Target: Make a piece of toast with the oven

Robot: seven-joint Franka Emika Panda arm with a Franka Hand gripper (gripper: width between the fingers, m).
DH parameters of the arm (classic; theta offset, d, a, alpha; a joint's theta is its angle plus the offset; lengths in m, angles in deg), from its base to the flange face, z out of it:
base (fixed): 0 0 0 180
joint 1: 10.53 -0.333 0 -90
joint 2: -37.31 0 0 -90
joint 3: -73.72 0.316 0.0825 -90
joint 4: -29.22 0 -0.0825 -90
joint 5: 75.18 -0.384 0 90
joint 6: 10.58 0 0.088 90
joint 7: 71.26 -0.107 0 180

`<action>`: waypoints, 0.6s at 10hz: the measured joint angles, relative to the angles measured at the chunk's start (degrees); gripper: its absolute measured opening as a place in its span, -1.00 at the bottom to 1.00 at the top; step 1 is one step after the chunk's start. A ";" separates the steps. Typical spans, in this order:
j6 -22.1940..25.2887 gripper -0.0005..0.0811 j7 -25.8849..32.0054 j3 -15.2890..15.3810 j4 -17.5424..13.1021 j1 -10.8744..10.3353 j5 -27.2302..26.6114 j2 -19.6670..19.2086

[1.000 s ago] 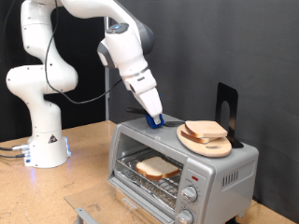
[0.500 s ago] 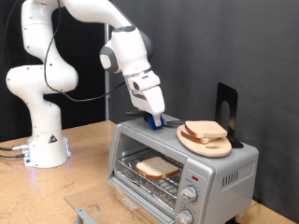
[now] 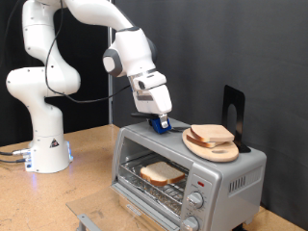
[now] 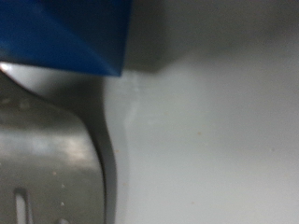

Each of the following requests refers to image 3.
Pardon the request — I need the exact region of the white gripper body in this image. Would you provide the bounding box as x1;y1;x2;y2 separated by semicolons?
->
129;70;173;116

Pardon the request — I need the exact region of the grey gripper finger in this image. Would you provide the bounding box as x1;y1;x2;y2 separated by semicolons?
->
159;113;170;129

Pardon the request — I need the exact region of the spatula with blue grip block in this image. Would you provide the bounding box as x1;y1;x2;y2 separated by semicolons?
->
130;112;191;135

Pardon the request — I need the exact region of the white bread slice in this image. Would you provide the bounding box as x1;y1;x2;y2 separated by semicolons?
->
186;133;222;149
190;124;236;143
140;161;186;188

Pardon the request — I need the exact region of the silver oven knob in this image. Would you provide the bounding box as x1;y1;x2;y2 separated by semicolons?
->
182;215;200;231
187;192;205;210

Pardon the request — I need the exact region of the glass oven door with handle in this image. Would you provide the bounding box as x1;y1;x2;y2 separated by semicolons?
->
65;183;182;231

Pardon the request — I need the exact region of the silver toaster oven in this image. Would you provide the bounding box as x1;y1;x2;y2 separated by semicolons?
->
110;116;268;231

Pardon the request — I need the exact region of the vertical metal pole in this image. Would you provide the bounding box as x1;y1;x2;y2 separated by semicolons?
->
107;27;115;125

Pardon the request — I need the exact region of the round wooden cutting board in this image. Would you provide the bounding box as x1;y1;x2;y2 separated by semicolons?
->
181;128;240;164

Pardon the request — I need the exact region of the black metal bookend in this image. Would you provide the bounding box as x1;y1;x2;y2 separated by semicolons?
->
220;84;252;154

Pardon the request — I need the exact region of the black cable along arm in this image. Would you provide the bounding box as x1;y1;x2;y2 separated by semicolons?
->
44;0;133;104

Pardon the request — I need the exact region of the wire oven rack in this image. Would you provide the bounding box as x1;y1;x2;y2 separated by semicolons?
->
118;153;191;206

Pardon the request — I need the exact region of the base cable with silver connector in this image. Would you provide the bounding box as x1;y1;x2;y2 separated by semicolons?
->
0;148;31;157

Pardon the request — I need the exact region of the black base cable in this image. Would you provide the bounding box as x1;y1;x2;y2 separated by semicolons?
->
0;157;28;165

